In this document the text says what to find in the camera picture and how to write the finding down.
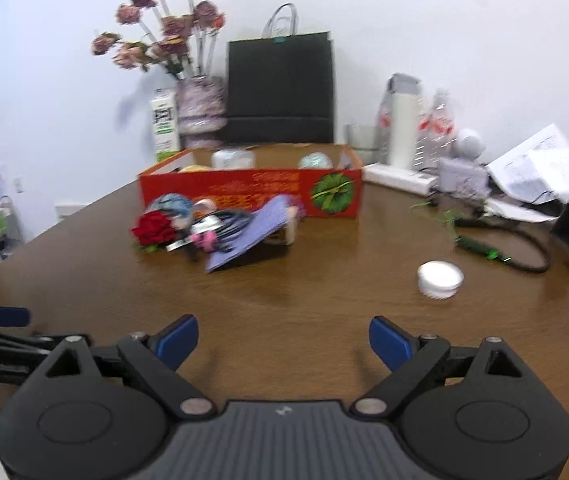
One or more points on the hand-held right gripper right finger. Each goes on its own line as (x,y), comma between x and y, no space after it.
(389,342)

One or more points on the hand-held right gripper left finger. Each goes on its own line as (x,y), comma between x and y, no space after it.
(180,342)

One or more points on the small pink trinket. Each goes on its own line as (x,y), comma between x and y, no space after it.
(204,241)

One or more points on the purple pouch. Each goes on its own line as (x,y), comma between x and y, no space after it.
(254,235)

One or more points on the red cardboard box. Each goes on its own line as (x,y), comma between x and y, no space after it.
(264,185)

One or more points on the white jar lid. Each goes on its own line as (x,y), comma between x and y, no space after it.
(439,280)

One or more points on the red artificial rose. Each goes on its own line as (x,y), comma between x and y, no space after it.
(154,227)

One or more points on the brown wooden desk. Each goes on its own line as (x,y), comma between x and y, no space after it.
(284,285)

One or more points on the white flat box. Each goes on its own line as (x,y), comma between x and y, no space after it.
(72,210)

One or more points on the blue patterned round object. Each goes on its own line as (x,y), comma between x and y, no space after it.
(172,205)

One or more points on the small beige block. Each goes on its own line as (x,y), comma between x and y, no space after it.
(291,232)

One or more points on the white power strip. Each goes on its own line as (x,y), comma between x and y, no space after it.
(399,176)

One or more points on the yellow plush chicken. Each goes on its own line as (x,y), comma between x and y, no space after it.
(194,168)

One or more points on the small grey box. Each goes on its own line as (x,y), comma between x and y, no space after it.
(461,177)

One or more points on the white lying bottle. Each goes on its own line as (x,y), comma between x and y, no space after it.
(232,159)

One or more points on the clear drinking glass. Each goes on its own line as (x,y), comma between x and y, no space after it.
(362,142)

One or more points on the white round gadget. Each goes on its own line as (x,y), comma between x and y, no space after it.
(470,144)

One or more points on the clear plastic bottle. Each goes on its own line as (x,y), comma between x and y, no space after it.
(383,120)
(437,130)

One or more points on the white thermos bottle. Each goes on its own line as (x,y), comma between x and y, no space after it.
(404,125)

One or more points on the white green milk carton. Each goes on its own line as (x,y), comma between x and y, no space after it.
(164,125)

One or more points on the stack of white papers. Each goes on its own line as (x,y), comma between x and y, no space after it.
(534,165)

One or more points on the purple textured vase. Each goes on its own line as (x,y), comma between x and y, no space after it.
(199,105)

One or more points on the black paper bag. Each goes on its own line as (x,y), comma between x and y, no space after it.
(279,85)

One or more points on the dried pink flowers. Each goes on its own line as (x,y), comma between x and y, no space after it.
(177,25)

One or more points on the white wall outlet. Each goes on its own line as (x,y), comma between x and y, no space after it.
(19,185)

